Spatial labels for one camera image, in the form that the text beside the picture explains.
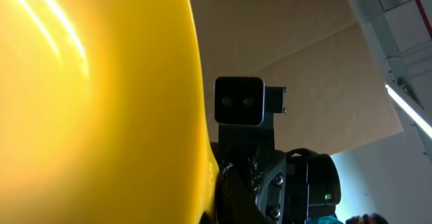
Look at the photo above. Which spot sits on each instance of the person in teal shirt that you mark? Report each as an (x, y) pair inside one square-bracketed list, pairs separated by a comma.
[(373, 218)]

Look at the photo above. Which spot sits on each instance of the brown cardboard panel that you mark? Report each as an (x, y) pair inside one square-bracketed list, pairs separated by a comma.
[(336, 98)]

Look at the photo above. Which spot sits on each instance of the yellow measuring scoop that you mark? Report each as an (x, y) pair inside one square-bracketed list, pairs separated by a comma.
[(103, 114)]

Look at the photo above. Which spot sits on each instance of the ceiling light strip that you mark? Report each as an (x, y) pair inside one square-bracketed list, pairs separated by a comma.
[(417, 114)]

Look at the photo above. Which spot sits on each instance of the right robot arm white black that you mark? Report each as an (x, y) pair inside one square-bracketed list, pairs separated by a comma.
[(312, 186)]

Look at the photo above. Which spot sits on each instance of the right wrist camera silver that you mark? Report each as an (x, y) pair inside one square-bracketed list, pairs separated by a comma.
[(247, 101)]

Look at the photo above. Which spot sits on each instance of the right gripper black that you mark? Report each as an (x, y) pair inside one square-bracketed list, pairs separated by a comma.
[(252, 185)]

